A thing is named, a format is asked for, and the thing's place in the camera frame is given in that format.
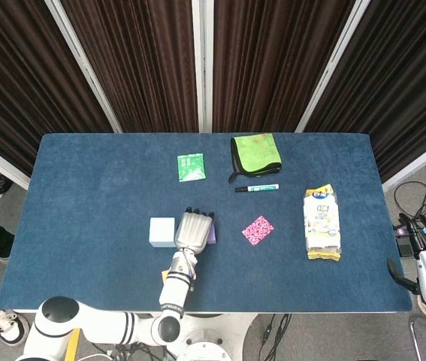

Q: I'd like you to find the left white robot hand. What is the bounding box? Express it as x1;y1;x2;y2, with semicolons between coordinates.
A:
174;205;216;256

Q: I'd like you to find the purple cube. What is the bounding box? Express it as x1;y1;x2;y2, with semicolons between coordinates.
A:
205;221;218;245

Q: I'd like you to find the large white cube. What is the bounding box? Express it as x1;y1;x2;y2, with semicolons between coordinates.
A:
148;217;177;249

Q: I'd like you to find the pink patterned paper square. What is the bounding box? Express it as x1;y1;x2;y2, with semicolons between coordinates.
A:
241;215;275;247

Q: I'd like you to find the green sachet packet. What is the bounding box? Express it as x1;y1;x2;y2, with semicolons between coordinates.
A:
177;153;207;183

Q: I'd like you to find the green microfiber cloth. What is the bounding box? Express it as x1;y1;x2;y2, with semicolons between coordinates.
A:
228;133;283;184

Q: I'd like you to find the blue table cloth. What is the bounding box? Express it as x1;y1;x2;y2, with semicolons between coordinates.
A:
0;132;412;313

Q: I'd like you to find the yellow snack bag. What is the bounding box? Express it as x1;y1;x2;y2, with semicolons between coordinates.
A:
302;184;343;262

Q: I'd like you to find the yellow floor tape strip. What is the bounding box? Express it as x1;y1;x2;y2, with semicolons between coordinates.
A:
64;326;82;361

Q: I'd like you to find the brown pleated curtain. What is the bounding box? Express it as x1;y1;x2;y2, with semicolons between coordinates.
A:
59;0;200;134
304;0;426;184
0;0;115;177
212;0;357;134

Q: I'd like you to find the white black sneaker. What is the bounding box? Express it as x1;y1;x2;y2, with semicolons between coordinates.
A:
0;310;29;347

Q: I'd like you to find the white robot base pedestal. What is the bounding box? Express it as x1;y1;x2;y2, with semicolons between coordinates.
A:
177;314;257;361

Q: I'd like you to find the white partition bottom rail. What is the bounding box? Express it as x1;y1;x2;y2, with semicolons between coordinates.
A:
381;132;426;193
0;135;32;191

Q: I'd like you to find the black cable with green light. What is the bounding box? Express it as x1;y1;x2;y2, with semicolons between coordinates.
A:
259;314;292;361

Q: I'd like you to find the white partition post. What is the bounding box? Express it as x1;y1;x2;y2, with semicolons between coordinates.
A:
44;0;123;134
192;0;213;134
295;0;371;133

